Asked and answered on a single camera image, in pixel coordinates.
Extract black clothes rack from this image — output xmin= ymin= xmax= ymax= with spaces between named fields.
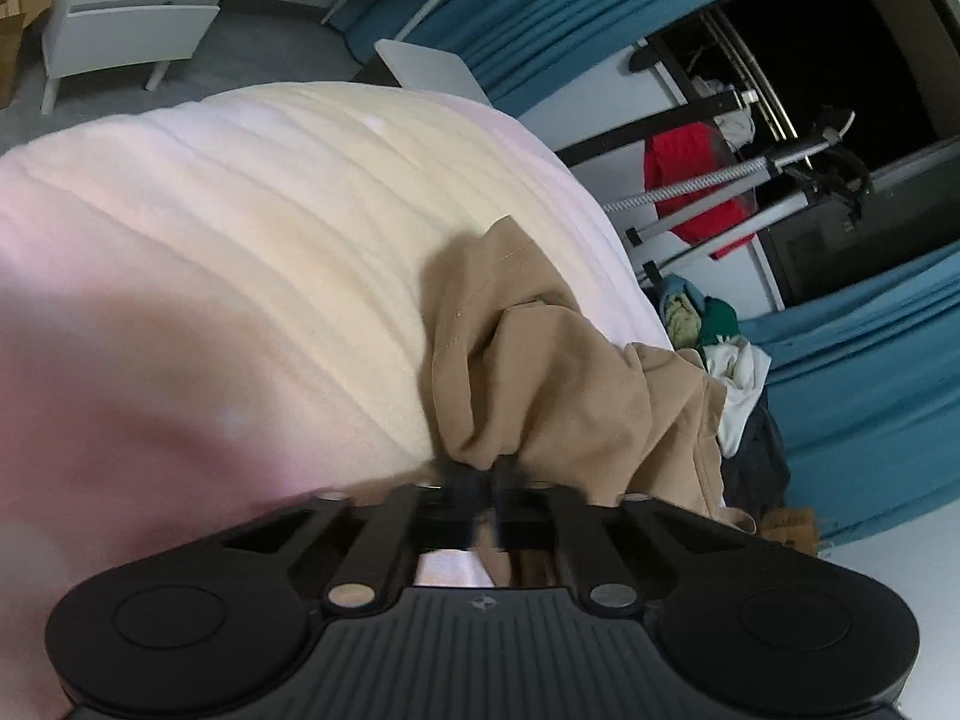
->
xmin=556 ymin=7 xmax=788 ymax=167

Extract red garment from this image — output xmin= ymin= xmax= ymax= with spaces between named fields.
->
xmin=642 ymin=120 xmax=758 ymax=262

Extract pink and cream blanket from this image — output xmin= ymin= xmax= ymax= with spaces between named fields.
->
xmin=0 ymin=79 xmax=676 ymax=720

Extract white laptop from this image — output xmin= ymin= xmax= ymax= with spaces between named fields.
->
xmin=373 ymin=37 xmax=493 ymax=107

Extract teal curtain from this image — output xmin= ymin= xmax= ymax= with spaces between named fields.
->
xmin=327 ymin=0 xmax=913 ymax=118
xmin=739 ymin=240 xmax=960 ymax=548

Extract pile of mixed clothes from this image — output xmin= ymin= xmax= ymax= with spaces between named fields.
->
xmin=655 ymin=273 xmax=773 ymax=458

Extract tan pants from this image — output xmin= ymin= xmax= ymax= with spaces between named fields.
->
xmin=417 ymin=214 xmax=727 ymax=518

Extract white nightstand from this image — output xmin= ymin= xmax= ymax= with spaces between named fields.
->
xmin=40 ymin=0 xmax=263 ymax=115

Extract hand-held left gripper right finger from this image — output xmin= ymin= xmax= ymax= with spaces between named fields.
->
xmin=490 ymin=454 xmax=740 ymax=610

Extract cardboard box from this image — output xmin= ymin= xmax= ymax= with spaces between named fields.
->
xmin=0 ymin=0 xmax=52 ymax=110

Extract dark garment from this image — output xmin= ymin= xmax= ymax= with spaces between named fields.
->
xmin=720 ymin=382 xmax=793 ymax=520

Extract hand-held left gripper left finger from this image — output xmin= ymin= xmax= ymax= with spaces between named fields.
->
xmin=217 ymin=457 xmax=481 ymax=611

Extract metal tripod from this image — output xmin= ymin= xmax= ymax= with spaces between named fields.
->
xmin=600 ymin=105 xmax=877 ymax=280

